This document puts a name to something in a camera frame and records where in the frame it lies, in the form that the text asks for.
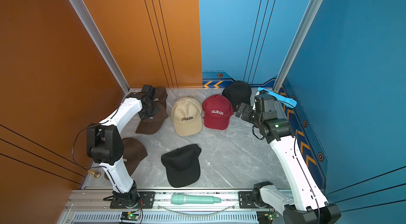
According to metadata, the black cap back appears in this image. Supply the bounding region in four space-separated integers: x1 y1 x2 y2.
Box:
222 81 252 112

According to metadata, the brown cap back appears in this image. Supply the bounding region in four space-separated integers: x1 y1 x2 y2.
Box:
153 87 168 109

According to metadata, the mint green microphone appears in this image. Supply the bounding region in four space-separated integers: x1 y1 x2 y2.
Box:
170 193 222 205

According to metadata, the aluminium front rail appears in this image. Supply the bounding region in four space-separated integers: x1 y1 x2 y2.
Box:
59 189 271 224

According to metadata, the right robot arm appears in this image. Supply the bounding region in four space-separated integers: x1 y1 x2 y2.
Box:
235 88 342 224

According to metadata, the maroon cap front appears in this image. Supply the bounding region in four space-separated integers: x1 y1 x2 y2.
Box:
203 95 234 131

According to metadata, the beige cap back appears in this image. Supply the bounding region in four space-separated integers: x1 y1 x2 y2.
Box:
171 97 203 136

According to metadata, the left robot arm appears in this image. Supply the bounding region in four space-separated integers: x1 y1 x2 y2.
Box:
86 85 159 209

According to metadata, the left green circuit board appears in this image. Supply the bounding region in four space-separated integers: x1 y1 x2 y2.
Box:
120 211 141 224

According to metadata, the blue microphone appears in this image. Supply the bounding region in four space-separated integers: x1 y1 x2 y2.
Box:
258 87 297 108

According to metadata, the black cap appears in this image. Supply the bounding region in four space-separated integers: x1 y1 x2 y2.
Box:
222 81 252 112
161 144 202 188

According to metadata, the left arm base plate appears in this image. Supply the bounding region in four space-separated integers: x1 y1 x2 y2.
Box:
110 191 155 210

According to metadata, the brown cap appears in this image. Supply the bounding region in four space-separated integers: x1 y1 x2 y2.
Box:
153 87 168 109
135 102 168 135
123 138 148 176

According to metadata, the right circuit board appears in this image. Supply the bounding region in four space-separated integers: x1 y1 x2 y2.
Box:
256 211 280 224

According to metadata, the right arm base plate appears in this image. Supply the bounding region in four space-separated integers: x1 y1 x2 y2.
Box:
238 191 270 209

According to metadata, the black cap front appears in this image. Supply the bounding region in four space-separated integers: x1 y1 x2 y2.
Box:
161 144 202 188

